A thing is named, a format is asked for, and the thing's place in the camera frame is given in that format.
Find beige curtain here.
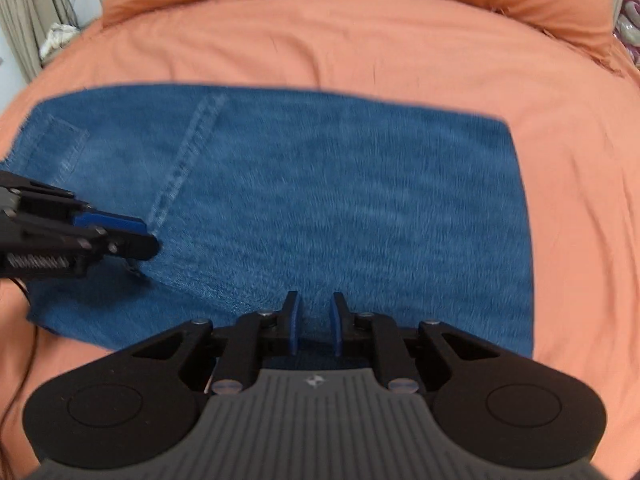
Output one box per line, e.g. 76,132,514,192
1,0,104,81

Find blue denim jeans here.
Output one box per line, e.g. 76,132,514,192
2,84,534,356

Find white cloth on nightstand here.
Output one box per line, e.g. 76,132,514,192
39,23,80,62

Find pink plush toy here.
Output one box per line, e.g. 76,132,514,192
614,0,640,67

